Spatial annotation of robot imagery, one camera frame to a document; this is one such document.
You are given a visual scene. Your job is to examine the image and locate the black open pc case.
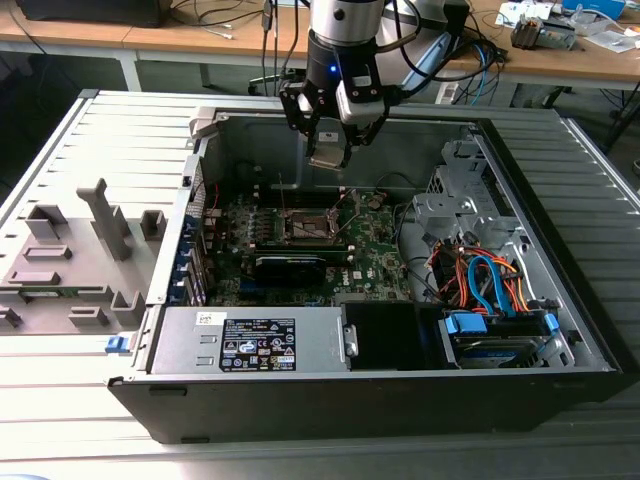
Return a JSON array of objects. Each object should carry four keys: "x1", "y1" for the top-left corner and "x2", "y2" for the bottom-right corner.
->
[{"x1": 107, "y1": 102, "x2": 626, "y2": 446}]

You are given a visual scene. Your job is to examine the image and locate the clear plastic bag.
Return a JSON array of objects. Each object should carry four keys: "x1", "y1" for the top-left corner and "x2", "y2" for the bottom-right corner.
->
[{"x1": 582, "y1": 19, "x2": 640, "y2": 54}]

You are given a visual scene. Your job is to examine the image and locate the blue flat data cable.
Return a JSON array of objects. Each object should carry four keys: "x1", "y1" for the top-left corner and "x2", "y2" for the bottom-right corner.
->
[{"x1": 467, "y1": 254, "x2": 519, "y2": 316}]

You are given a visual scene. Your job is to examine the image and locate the blue hanging cable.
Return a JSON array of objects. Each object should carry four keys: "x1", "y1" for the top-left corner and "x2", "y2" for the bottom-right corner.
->
[{"x1": 469, "y1": 37, "x2": 496, "y2": 99}]

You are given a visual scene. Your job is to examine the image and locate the green motherboard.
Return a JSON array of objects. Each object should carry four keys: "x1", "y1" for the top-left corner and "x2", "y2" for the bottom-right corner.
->
[{"x1": 199, "y1": 187, "x2": 416, "y2": 309}]

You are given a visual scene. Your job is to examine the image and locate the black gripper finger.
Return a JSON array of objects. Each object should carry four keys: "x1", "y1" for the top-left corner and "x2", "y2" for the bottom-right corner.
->
[
  {"x1": 279, "y1": 79, "x2": 321, "y2": 159},
  {"x1": 342, "y1": 107, "x2": 390, "y2": 166}
]

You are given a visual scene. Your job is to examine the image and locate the hard disk with blue label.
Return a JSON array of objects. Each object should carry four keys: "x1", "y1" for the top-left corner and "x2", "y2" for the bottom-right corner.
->
[{"x1": 457, "y1": 339, "x2": 544, "y2": 367}]

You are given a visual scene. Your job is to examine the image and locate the grey power supply unit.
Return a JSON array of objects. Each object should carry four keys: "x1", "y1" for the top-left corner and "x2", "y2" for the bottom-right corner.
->
[{"x1": 149, "y1": 305, "x2": 359, "y2": 375}]

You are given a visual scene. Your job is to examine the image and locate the red and orange wire bundle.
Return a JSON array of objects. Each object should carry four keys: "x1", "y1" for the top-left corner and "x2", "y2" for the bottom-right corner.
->
[{"x1": 428, "y1": 242, "x2": 474, "y2": 307}]

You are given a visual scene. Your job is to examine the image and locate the thin black wire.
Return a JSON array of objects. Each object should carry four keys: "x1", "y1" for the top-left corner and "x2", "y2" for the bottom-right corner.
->
[{"x1": 375, "y1": 172, "x2": 419, "y2": 197}]

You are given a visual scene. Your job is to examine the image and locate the wide black device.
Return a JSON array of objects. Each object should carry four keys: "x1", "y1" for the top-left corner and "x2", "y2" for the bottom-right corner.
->
[{"x1": 17, "y1": 0, "x2": 166, "y2": 29}]

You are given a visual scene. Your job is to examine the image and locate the tall black box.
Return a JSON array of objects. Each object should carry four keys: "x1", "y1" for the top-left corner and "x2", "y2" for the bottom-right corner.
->
[{"x1": 443, "y1": 0, "x2": 472, "y2": 39}]

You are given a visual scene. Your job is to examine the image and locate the white papers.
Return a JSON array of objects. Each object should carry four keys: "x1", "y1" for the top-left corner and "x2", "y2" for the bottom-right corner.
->
[{"x1": 494, "y1": 2, "x2": 556, "y2": 26}]

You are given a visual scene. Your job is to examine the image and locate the metal drive cage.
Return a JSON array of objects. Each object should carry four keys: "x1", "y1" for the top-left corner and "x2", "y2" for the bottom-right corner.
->
[{"x1": 412, "y1": 137, "x2": 526, "y2": 251}]

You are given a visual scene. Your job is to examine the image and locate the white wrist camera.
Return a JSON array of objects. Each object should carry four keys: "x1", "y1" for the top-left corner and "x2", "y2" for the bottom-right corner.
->
[{"x1": 335, "y1": 74, "x2": 390, "y2": 124}]

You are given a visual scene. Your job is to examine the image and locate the black usb cable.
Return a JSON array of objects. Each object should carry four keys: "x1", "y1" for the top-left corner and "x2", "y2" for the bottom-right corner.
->
[{"x1": 259, "y1": 0, "x2": 301, "y2": 96}]

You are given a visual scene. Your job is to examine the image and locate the cpu socket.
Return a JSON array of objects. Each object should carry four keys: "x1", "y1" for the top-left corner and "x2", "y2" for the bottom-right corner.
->
[{"x1": 280, "y1": 205, "x2": 347, "y2": 247}]

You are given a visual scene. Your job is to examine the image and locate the wooden desk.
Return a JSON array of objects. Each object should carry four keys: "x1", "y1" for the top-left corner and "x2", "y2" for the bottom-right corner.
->
[
  {"x1": 0, "y1": 0, "x2": 311, "y2": 94},
  {"x1": 442, "y1": 0, "x2": 640, "y2": 109}
]

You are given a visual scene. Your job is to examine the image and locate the grey parts rack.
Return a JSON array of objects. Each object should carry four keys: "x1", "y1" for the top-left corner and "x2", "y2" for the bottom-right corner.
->
[{"x1": 0, "y1": 177, "x2": 169, "y2": 336}]

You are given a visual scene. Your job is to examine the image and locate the cpu cooler heatsink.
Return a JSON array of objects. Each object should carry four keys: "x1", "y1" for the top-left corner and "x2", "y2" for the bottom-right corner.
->
[{"x1": 509, "y1": 13, "x2": 546, "y2": 50}]

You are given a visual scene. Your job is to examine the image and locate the silver cpu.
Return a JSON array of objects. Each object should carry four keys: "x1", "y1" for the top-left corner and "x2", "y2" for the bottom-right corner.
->
[{"x1": 307, "y1": 144, "x2": 351, "y2": 174}]

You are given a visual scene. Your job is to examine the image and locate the white power strip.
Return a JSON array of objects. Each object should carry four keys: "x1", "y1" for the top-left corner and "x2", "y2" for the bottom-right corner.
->
[{"x1": 434, "y1": 79, "x2": 459, "y2": 105}]

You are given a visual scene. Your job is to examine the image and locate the blue disk carrier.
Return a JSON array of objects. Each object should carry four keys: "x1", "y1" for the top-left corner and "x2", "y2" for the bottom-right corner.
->
[{"x1": 439, "y1": 309, "x2": 561, "y2": 369}]

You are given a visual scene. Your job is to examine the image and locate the black graphics card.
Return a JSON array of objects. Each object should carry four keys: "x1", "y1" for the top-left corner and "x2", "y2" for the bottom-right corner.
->
[{"x1": 239, "y1": 252, "x2": 329, "y2": 289}]

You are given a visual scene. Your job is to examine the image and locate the blue cardboard box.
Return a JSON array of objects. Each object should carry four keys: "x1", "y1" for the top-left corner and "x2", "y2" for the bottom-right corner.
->
[{"x1": 562, "y1": 0, "x2": 627, "y2": 20}]

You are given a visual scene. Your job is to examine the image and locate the metal socket cover frame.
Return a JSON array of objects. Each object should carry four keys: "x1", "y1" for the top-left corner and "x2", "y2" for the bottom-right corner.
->
[{"x1": 327, "y1": 188, "x2": 362, "y2": 242}]

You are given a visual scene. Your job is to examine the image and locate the grey metal drive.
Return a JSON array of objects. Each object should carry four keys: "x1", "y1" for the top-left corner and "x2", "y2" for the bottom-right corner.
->
[{"x1": 542, "y1": 18, "x2": 577, "y2": 51}]

